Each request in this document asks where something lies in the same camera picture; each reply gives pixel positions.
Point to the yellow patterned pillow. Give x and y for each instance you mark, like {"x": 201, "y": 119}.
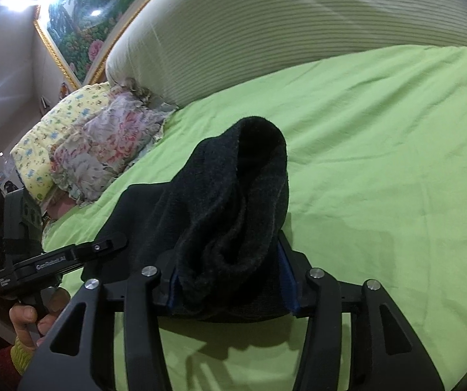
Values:
{"x": 31, "y": 155}

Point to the floral pink pillow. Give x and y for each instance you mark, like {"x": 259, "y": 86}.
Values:
{"x": 97, "y": 151}

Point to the white striped headboard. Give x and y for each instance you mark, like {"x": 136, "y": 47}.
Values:
{"x": 187, "y": 49}

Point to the black pants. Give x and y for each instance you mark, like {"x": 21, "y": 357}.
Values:
{"x": 218, "y": 218}

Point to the green bed sheet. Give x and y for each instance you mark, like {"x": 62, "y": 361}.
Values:
{"x": 377, "y": 162}

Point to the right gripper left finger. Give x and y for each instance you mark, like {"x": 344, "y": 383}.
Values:
{"x": 107, "y": 327}

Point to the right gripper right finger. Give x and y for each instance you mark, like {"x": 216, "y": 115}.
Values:
{"x": 385, "y": 352}

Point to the gold framed flower painting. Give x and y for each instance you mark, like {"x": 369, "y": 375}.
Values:
{"x": 79, "y": 34}

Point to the red sleeve forearm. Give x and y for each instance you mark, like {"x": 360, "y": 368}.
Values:
{"x": 14, "y": 360}

